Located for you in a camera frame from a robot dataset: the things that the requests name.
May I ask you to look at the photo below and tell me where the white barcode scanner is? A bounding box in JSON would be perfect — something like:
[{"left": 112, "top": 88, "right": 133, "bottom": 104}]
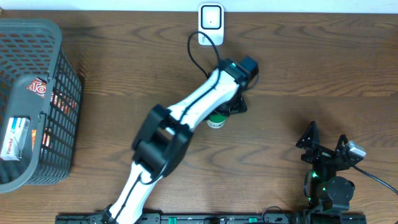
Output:
[{"left": 198, "top": 2, "right": 224, "bottom": 45}]

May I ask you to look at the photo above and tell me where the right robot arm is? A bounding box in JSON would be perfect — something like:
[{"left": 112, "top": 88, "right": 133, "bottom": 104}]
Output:
[{"left": 294, "top": 121, "right": 355, "bottom": 223}]

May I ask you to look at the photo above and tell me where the grey plastic basket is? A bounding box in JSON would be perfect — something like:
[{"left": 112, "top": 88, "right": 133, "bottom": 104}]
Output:
[{"left": 1, "top": 19, "right": 83, "bottom": 193}]

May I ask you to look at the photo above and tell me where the white Panadol box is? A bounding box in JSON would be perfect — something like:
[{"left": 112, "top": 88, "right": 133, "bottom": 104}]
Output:
[{"left": 1, "top": 117, "right": 30, "bottom": 161}]

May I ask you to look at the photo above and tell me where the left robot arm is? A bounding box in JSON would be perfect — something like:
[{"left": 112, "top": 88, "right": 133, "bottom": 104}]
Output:
[{"left": 103, "top": 57, "right": 259, "bottom": 223}]

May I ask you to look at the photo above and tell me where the green lid jar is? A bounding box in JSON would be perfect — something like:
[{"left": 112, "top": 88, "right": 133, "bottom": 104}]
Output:
[{"left": 206, "top": 114, "right": 227, "bottom": 129}]

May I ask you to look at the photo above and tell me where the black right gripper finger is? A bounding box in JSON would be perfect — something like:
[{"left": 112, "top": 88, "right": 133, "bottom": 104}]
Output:
[
  {"left": 295, "top": 121, "right": 320, "bottom": 149},
  {"left": 335, "top": 134, "right": 348, "bottom": 156}
]

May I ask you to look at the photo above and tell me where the red Top chocolate bar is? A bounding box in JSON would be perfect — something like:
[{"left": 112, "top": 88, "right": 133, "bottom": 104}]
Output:
[{"left": 26, "top": 78, "right": 78, "bottom": 115}]

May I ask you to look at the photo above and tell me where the orange snack packet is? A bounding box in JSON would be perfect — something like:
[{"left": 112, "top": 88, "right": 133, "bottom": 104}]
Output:
[{"left": 31, "top": 129, "right": 51, "bottom": 148}]

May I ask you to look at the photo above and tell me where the black left camera cable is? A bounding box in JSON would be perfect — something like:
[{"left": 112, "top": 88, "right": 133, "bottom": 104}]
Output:
[{"left": 118, "top": 30, "right": 222, "bottom": 218}]

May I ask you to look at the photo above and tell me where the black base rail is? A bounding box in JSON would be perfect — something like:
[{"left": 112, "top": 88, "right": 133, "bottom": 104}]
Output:
[{"left": 55, "top": 212, "right": 368, "bottom": 224}]

